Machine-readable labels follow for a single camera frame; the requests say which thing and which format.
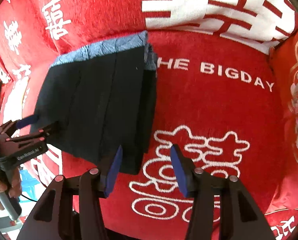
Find black pants with grey lining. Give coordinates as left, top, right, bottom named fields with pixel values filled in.
left=30, top=31, right=158, bottom=175

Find red floral pillow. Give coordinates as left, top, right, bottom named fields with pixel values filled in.
left=269, top=27, right=298, bottom=240

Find person's left hand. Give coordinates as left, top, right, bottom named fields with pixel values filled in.
left=0, top=168, right=22, bottom=210

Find blue plastic stool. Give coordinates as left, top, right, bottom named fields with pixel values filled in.
left=20, top=170, right=40, bottom=200

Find red wedding blanket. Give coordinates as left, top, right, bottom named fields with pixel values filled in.
left=0, top=0, right=298, bottom=239

